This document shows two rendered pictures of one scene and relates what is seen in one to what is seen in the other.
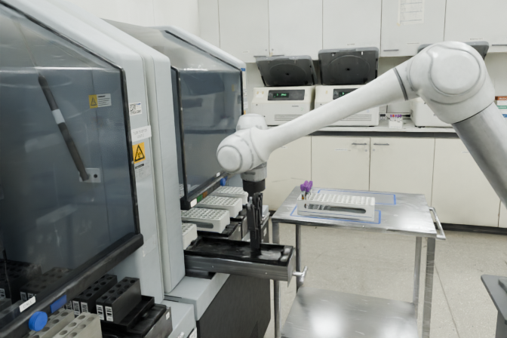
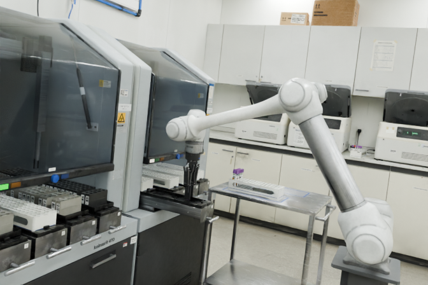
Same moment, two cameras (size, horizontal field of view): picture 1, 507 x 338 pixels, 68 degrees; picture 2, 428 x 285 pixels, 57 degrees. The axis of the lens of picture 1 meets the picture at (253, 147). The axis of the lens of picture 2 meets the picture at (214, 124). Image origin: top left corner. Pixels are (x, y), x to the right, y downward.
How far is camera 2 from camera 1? 0.80 m
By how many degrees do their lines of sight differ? 10
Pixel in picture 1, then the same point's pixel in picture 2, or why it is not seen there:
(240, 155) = (178, 128)
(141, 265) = (110, 184)
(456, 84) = (291, 100)
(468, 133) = (304, 131)
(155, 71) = (141, 74)
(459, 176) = (409, 209)
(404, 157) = (360, 184)
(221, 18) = (223, 46)
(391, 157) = not seen: hidden behind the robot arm
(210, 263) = (155, 201)
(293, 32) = (281, 64)
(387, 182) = not seen: hidden behind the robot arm
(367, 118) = not seen: hidden behind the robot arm
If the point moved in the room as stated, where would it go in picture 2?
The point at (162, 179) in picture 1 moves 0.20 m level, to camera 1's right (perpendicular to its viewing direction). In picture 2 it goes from (133, 139) to (174, 144)
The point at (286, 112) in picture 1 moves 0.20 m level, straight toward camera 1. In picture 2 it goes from (263, 130) to (261, 132)
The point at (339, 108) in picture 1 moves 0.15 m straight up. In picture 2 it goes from (246, 111) to (249, 78)
